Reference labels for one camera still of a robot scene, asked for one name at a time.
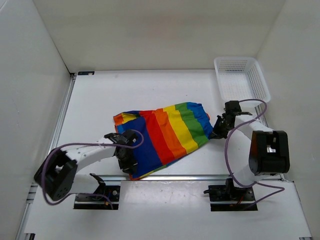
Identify white perforated plastic basket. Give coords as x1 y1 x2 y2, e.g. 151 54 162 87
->
214 56 271 108

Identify rainbow striped shorts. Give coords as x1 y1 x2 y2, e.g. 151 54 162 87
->
113 102 213 180

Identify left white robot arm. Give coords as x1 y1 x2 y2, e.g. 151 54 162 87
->
33 129 145 206

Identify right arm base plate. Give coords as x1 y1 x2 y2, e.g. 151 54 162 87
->
203 178 258 212

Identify aluminium front rail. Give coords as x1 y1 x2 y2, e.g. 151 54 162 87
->
99 174 229 182

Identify small black corner label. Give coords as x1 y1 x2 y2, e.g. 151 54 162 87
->
77 71 95 76

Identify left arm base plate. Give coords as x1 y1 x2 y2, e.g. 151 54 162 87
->
73 181 121 211

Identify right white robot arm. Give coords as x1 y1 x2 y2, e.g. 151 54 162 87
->
210 99 290 200

